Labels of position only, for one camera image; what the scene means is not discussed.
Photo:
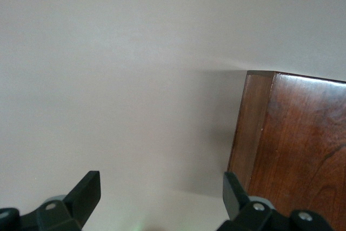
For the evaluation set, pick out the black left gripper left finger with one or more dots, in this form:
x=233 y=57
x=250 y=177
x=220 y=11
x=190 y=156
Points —
x=81 y=201

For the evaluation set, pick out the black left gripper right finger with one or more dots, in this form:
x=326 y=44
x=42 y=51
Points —
x=243 y=212

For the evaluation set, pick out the dark wooden drawer cabinet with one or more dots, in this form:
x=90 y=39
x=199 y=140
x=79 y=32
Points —
x=297 y=147

